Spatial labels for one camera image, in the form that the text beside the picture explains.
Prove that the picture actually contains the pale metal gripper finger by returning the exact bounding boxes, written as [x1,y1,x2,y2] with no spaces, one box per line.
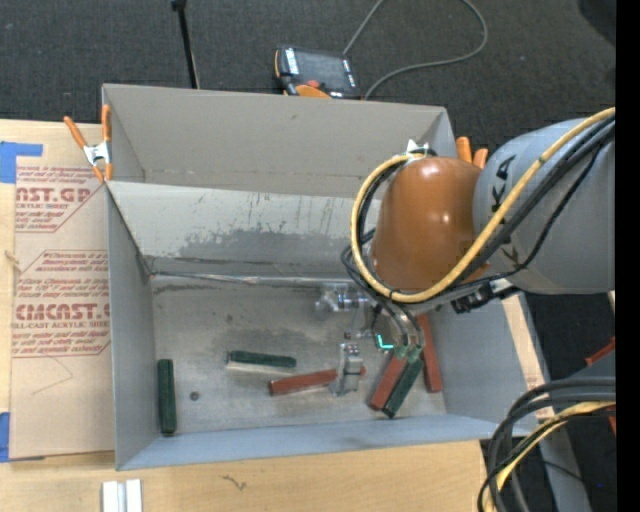
[338,341,366,377]
[328,373,362,398]

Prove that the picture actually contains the red-brown block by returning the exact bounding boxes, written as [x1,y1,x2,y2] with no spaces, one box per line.
[268,366,368,398]
[369,349,410,412]
[414,313,445,394]

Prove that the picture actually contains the dark green flat block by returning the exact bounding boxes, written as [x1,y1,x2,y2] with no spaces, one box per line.
[381,356,426,420]
[227,349,298,370]
[156,358,178,436]

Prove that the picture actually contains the pale wood flat block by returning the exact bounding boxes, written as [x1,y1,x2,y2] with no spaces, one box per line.
[224,360,296,376]

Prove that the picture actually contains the grey metal bin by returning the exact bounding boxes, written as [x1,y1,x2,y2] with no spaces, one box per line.
[101,83,539,472]

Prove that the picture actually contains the brown cardboard board red print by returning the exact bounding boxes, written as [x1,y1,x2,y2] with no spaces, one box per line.
[0,118,555,464]

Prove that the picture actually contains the black cylinder on white bracket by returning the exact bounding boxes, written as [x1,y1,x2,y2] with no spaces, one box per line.
[449,278,521,315]

